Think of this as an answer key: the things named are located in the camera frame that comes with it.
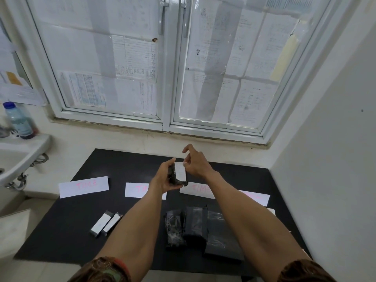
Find person's left hand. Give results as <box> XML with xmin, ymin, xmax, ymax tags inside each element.
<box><xmin>151</xmin><ymin>158</ymin><xmax>183</xmax><ymax>193</ymax></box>

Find person's right hand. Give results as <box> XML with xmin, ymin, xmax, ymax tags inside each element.
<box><xmin>182</xmin><ymin>144</ymin><xmax>217</xmax><ymax>179</ymax></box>

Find black packet with white label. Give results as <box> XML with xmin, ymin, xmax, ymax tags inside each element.
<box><xmin>167</xmin><ymin>161</ymin><xmax>189</xmax><ymax>188</ymax></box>

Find person's right forearm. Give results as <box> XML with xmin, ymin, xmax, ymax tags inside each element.
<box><xmin>205</xmin><ymin>170</ymin><xmax>312</xmax><ymax>272</ymax></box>

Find person's left forearm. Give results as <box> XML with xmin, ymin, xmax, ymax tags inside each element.
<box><xmin>95</xmin><ymin>180</ymin><xmax>165</xmax><ymax>275</ymax></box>

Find white paper label pink writing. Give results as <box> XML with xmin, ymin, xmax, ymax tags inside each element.
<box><xmin>125</xmin><ymin>183</ymin><xmax>167</xmax><ymax>201</ymax></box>
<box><xmin>179</xmin><ymin>181</ymin><xmax>216</xmax><ymax>200</ymax></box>
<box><xmin>58</xmin><ymin>176</ymin><xmax>110</xmax><ymax>199</ymax></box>
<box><xmin>239</xmin><ymin>190</ymin><xmax>271</xmax><ymax>207</ymax></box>

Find matte black plastic packet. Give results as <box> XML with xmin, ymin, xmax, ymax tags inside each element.
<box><xmin>183</xmin><ymin>205</ymin><xmax>208</xmax><ymax>247</ymax></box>

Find crinkled black plastic packet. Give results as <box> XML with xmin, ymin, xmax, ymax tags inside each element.
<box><xmin>164</xmin><ymin>211</ymin><xmax>186</xmax><ymax>248</ymax></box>

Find large glossy black plastic packet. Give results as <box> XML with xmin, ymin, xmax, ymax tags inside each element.
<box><xmin>203</xmin><ymin>209</ymin><xmax>245</xmax><ymax>263</ymax></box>

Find slim black white-labelled packet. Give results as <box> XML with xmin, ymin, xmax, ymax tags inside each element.
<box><xmin>102</xmin><ymin>212</ymin><xmax>123</xmax><ymax>235</ymax></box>
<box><xmin>90</xmin><ymin>210</ymin><xmax>114</xmax><ymax>238</ymax></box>

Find black mat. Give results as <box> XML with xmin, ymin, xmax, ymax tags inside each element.
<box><xmin>14</xmin><ymin>148</ymin><xmax>312</xmax><ymax>276</ymax></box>

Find group of taped paper sheets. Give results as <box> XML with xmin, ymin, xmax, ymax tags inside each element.
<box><xmin>29</xmin><ymin>0</ymin><xmax>332</xmax><ymax>125</ymax></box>

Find brown patterned left sleeve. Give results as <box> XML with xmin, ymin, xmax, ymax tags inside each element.
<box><xmin>67</xmin><ymin>257</ymin><xmax>132</xmax><ymax>282</ymax></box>

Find brown patterned sleeve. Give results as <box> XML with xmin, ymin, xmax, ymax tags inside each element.
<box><xmin>277</xmin><ymin>259</ymin><xmax>333</xmax><ymax>282</ymax></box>
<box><xmin>67</xmin><ymin>257</ymin><xmax>132</xmax><ymax>282</ymax></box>

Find chrome sink pipe fitting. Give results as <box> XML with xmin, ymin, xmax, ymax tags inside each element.
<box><xmin>4</xmin><ymin>153</ymin><xmax>49</xmax><ymax>191</ymax></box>

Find white ceramic sink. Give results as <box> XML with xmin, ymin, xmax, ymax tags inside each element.
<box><xmin>0</xmin><ymin>133</ymin><xmax>52</xmax><ymax>188</ymax></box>

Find clear bottle with blue cap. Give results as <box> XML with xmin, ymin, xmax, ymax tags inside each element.
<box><xmin>3</xmin><ymin>102</ymin><xmax>36</xmax><ymax>140</ymax></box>

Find brown patterned right sleeve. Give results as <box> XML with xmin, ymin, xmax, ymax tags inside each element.
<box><xmin>277</xmin><ymin>259</ymin><xmax>333</xmax><ymax>282</ymax></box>

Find white window frame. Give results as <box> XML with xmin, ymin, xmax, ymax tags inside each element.
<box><xmin>12</xmin><ymin>0</ymin><xmax>354</xmax><ymax>145</ymax></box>

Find white window handle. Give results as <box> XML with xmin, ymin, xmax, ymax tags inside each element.
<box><xmin>180</xmin><ymin>0</ymin><xmax>192</xmax><ymax>38</ymax></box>
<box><xmin>158</xmin><ymin>0</ymin><xmax>170</xmax><ymax>35</ymax></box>

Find wall notice papers orange patch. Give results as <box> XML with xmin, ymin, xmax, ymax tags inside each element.
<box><xmin>0</xmin><ymin>19</ymin><xmax>48</xmax><ymax>107</ymax></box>

